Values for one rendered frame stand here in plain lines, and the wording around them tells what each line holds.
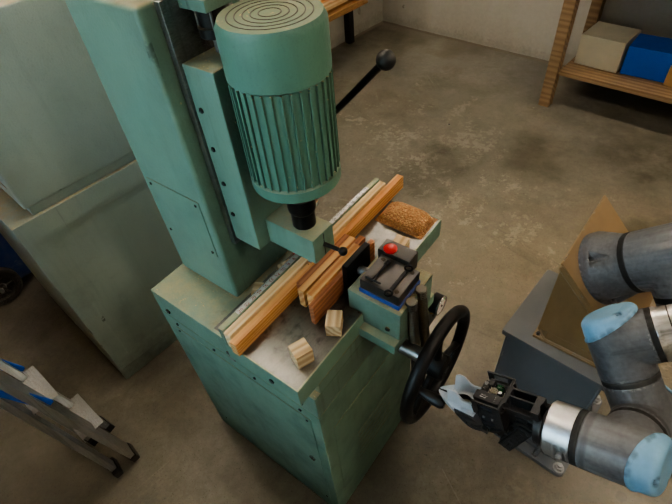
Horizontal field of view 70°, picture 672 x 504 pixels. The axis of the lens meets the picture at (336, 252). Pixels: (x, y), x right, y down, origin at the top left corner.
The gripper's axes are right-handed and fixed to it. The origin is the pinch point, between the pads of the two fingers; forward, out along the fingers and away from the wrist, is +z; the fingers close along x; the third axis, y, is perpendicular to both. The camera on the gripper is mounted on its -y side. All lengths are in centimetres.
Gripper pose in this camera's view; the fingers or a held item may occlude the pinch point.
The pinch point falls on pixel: (446, 393)
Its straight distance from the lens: 101.3
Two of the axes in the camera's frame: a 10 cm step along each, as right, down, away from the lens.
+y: -3.5, -7.8, -5.2
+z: -7.2, -1.3, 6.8
